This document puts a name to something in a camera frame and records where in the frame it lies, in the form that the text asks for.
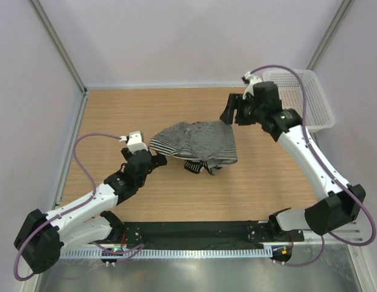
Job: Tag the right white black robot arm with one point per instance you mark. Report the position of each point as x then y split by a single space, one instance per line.
335 206

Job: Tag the left aluminium frame post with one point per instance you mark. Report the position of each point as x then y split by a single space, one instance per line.
56 41

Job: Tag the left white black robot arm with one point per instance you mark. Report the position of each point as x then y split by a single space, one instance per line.
44 237

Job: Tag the aluminium frame post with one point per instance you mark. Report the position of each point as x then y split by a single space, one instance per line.
329 33
56 41

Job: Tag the slotted white cable duct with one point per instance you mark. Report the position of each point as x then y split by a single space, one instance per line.
92 252

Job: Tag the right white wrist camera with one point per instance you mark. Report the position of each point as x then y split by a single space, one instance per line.
249 80

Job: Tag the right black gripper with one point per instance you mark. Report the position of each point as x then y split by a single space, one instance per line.
227 116

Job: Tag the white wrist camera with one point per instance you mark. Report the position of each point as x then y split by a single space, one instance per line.
249 80
134 141

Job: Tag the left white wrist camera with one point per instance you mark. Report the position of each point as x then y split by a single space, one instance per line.
134 141

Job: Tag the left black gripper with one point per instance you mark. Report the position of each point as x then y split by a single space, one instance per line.
156 160

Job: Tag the black white striped tank top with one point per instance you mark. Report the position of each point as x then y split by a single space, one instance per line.
206 146

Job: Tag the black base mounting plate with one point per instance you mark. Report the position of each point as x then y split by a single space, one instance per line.
186 232

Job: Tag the right aluminium frame post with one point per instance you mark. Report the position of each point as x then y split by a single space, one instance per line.
329 33

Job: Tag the white plastic basket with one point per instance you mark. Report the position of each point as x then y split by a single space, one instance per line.
318 112

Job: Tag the aluminium front rail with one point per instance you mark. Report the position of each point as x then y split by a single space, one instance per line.
349 232

